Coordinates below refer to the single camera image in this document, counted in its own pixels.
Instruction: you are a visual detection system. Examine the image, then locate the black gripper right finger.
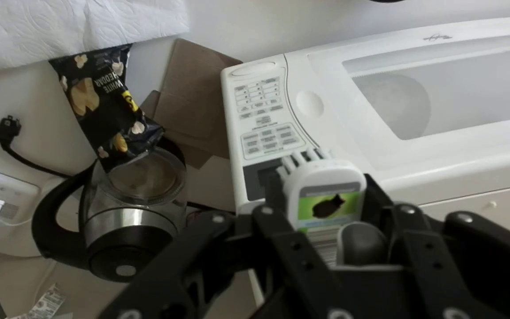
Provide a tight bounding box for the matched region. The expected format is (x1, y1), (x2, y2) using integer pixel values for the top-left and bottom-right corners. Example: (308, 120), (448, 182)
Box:
(377, 202), (510, 319)

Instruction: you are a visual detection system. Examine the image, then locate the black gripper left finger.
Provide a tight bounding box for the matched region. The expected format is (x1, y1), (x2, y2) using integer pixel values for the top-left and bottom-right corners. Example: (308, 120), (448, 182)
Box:
(97, 202), (357, 319)

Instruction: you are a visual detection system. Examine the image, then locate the white green small box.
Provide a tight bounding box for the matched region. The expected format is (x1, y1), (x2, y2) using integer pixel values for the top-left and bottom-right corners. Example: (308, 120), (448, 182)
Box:
(274, 147), (389, 267)

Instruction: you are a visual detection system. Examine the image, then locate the white microwave oven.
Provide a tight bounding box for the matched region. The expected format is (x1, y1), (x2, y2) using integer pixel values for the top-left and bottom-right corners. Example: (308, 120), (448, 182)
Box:
(218, 14), (510, 279)

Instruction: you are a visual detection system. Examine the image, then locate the black glass electric kettle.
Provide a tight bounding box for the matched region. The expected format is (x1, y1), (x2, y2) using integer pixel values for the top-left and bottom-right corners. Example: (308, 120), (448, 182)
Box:
(30, 138), (191, 283)

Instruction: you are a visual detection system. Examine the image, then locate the brown cardboard piece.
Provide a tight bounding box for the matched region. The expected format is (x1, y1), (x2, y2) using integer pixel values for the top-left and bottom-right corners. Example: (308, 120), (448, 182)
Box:
(138, 37), (244, 170)

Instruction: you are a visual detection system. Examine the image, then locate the black popcorn bag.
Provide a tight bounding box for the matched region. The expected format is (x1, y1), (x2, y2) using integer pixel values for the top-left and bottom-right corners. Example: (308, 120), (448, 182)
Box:
(48, 42), (166, 173)

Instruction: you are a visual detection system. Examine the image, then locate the crumpled white wrapper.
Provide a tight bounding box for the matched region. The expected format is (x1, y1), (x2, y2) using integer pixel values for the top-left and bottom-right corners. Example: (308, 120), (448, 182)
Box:
(5, 283), (67, 319)

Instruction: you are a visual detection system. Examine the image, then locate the white power strip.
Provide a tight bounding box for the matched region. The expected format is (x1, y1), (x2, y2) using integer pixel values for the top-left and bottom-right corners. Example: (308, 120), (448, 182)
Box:
(0, 166), (40, 225)

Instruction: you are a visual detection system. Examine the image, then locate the white paper towel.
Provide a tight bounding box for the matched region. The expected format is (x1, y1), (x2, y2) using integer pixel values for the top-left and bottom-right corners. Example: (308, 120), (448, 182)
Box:
(0, 0), (191, 70)

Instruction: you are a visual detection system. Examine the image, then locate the black plugged power cable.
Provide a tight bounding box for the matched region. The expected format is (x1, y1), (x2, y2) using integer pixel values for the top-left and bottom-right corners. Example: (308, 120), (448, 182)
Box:
(0, 113), (71, 178)

